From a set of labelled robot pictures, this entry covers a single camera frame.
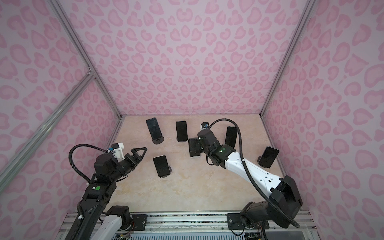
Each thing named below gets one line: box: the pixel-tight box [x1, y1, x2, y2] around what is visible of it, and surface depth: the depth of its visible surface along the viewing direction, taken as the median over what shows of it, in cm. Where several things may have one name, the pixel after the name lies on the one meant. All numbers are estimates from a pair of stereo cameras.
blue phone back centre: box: [176, 120, 188, 142], surface depth 102 cm
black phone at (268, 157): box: [258, 146, 280, 169], surface depth 85 cm
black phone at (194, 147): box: [188, 138, 201, 157], surface depth 72 cm
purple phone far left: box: [146, 117, 163, 140], surface depth 100 cm
